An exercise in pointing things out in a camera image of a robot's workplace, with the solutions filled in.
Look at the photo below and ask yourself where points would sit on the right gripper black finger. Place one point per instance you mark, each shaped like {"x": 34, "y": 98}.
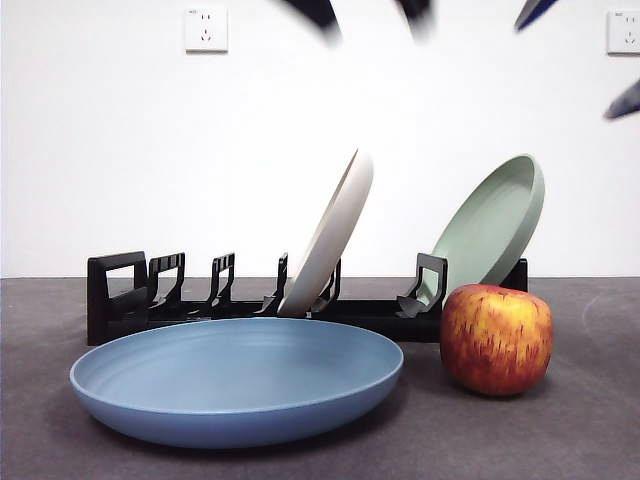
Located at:
{"x": 537, "y": 11}
{"x": 627, "y": 102}

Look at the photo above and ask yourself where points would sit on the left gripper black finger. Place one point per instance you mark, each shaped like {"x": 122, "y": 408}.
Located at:
{"x": 417, "y": 15}
{"x": 320, "y": 15}

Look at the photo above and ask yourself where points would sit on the red yellow apple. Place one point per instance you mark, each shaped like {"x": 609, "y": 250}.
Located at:
{"x": 495, "y": 340}

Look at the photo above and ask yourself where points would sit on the blue plate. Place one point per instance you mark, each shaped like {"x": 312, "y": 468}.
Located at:
{"x": 235, "y": 370}

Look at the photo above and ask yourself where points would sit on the green plate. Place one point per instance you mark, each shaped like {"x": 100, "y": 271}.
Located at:
{"x": 490, "y": 225}

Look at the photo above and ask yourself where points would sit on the beige plate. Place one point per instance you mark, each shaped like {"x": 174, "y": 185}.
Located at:
{"x": 335, "y": 230}

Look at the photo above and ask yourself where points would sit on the black plate rack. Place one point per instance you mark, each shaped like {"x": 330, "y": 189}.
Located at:
{"x": 120, "y": 300}

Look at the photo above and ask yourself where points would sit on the white wall socket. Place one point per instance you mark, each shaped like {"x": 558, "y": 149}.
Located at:
{"x": 625, "y": 32}
{"x": 206, "y": 30}

